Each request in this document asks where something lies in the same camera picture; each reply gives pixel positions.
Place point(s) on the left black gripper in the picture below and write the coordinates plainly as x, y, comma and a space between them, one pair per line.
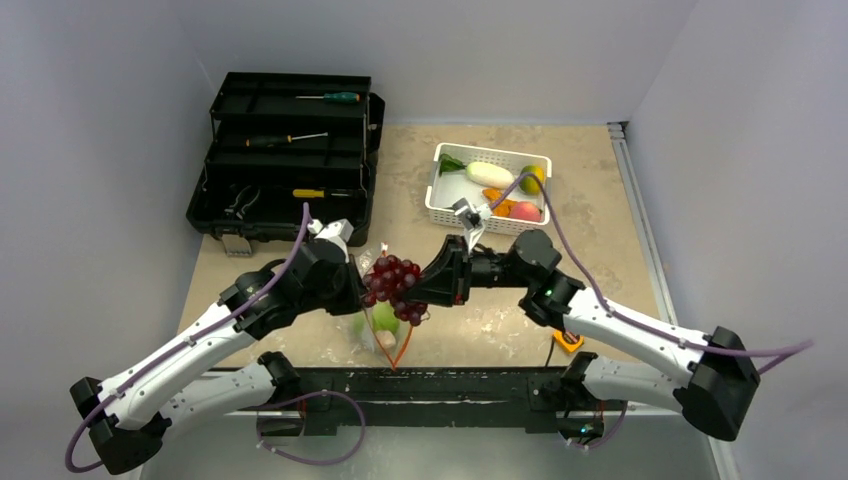
352, 301

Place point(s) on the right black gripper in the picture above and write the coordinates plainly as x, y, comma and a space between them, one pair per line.
462, 271

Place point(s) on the red grape bunch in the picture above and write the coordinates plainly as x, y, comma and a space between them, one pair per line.
387, 282

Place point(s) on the green cabbage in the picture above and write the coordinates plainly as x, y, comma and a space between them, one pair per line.
381, 317

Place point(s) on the clear orange zip bag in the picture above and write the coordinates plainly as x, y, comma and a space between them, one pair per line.
367, 341

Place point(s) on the garlic bulb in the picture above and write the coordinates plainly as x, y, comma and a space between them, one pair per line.
385, 339

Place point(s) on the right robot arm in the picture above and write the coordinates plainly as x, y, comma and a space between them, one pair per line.
708, 378

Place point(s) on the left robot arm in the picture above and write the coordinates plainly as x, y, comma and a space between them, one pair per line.
128, 417

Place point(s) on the pink peach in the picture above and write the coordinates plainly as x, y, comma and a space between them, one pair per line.
526, 211

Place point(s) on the white radish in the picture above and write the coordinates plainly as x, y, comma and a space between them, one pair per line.
489, 175

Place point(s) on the white plastic basket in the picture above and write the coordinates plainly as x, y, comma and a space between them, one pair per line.
446, 188

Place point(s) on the green leafy vegetable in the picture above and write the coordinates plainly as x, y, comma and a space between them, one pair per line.
449, 164

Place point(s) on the black pliers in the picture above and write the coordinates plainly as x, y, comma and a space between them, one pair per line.
242, 203

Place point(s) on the green yellow mango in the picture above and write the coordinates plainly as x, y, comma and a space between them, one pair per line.
532, 180

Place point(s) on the yellow tape measure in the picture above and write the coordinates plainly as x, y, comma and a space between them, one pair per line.
568, 341

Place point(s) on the black open toolbox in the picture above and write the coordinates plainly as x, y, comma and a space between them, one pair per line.
253, 103

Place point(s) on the black yellow screwdriver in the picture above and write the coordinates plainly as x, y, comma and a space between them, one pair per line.
269, 141

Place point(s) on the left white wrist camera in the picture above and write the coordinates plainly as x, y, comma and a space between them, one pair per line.
337, 232

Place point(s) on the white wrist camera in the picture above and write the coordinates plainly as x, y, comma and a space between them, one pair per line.
337, 232
473, 219

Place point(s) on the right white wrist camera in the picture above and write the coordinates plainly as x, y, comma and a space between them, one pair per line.
473, 219

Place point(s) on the yellow handled screwdriver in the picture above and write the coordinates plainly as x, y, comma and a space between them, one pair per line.
326, 193

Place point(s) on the green handled screwdriver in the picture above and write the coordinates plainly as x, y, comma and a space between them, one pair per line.
337, 97

